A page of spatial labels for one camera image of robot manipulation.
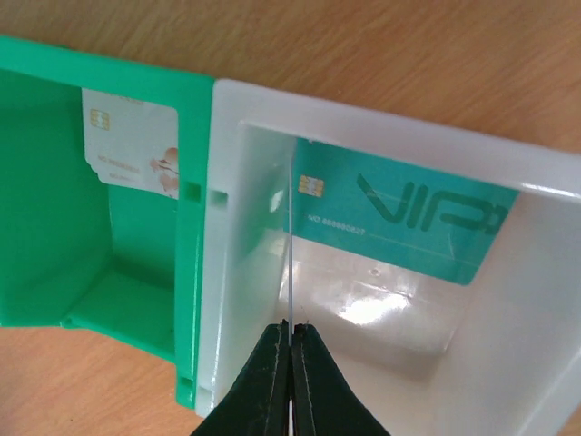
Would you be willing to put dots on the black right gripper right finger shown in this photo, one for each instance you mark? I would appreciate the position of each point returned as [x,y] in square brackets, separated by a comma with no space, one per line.
[322,401]

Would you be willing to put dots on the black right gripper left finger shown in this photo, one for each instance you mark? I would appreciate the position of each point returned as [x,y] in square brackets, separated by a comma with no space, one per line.
[258,401]

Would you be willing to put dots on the teal chip card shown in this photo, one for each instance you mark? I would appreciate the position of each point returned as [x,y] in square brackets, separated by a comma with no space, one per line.
[290,277]

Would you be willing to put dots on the teal card stack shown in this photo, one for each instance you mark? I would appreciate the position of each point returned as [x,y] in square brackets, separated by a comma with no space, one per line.
[430,222]

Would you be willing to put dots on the white bin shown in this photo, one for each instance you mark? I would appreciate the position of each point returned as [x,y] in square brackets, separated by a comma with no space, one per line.
[499,356]

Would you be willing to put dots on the small green bin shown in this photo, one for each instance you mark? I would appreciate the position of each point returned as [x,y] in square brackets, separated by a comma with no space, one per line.
[79,253]

